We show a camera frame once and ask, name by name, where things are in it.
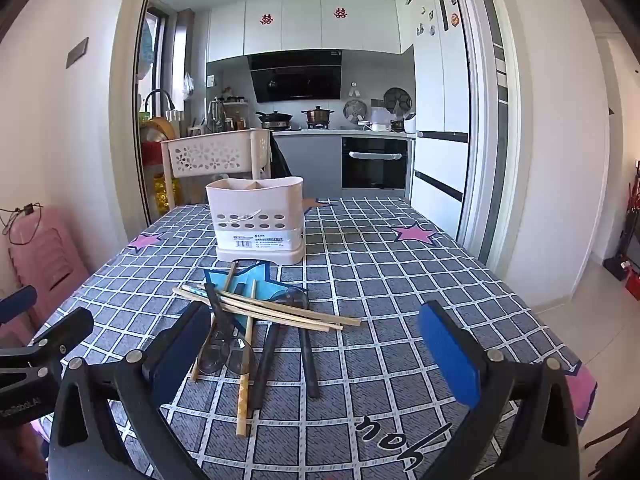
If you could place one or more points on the yellow cutting board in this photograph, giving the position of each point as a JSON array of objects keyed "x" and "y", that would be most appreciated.
[{"x": 162, "y": 130}]

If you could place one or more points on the black built-in oven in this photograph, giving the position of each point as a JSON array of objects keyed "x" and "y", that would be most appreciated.
[{"x": 375, "y": 162}]

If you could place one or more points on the white plastic utensil holder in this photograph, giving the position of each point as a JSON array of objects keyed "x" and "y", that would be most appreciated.
[{"x": 255, "y": 220}]

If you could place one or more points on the orange cooking pot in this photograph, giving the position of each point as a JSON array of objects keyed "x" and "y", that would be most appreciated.
[{"x": 317, "y": 115}]

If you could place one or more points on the grey checked star tablecloth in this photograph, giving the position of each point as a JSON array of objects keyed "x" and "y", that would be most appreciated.
[{"x": 400, "y": 270}]

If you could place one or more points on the white wall cabinets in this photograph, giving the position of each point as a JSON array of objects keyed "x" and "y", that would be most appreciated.
[{"x": 300, "y": 25}]

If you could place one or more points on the glass kettle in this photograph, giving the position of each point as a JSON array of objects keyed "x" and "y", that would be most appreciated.
[{"x": 216, "y": 112}]

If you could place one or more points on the white plastic basket chair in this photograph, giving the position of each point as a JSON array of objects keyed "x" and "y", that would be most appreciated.
[{"x": 200, "y": 155}]

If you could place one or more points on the black jacket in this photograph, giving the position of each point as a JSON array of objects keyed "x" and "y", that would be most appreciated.
[{"x": 279, "y": 160}]

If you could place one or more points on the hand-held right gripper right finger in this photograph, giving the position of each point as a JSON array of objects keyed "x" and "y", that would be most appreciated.
[{"x": 447, "y": 355}]

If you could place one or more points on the red paper decal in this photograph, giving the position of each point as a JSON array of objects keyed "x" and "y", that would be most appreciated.
[
  {"x": 266, "y": 19},
  {"x": 340, "y": 14}
]

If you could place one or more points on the grey wall switch panel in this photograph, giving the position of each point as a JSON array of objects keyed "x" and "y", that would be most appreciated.
[{"x": 77, "y": 52}]

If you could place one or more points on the white refrigerator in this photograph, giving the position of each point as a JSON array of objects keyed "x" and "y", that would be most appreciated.
[{"x": 440, "y": 85}]

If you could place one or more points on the red container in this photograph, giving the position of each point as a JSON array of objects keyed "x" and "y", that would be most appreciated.
[{"x": 151, "y": 157}]

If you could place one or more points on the dark wooden chair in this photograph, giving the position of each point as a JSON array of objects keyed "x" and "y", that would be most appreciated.
[{"x": 615, "y": 450}]

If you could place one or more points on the sliding door frame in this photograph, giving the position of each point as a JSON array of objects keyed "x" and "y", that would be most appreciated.
[{"x": 492, "y": 110}]

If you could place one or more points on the pink plastic stool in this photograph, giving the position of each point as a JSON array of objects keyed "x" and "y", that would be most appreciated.
[{"x": 45, "y": 260}]

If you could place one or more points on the round metal steamer rack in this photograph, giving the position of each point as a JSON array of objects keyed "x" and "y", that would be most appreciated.
[
  {"x": 355, "y": 110},
  {"x": 398, "y": 100}
]

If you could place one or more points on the black range hood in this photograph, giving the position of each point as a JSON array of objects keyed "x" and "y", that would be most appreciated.
[{"x": 295, "y": 75}]

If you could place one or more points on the curved kitchen faucet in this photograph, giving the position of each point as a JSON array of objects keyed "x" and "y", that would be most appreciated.
[{"x": 157, "y": 92}]

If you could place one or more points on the black wok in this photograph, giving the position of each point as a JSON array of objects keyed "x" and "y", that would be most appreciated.
[{"x": 275, "y": 119}]

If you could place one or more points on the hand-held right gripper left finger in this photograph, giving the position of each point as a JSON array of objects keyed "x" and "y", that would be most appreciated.
[{"x": 175, "y": 360}]

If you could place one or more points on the white countertop appliance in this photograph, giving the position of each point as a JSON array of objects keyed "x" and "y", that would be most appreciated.
[{"x": 378, "y": 119}]

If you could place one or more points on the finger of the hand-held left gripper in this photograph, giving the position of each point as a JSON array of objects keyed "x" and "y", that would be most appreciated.
[
  {"x": 70, "y": 325},
  {"x": 15, "y": 307}
]

